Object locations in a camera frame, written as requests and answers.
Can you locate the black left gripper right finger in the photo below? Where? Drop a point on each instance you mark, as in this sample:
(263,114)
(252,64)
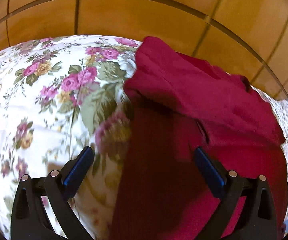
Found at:
(258,217)

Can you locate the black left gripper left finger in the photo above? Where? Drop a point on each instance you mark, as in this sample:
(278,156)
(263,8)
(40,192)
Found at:
(29,219)

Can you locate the red garment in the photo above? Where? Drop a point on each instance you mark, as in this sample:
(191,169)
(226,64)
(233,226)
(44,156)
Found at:
(181,103)

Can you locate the floral bedspread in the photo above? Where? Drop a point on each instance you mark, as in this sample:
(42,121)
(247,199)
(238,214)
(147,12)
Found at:
(58,95)

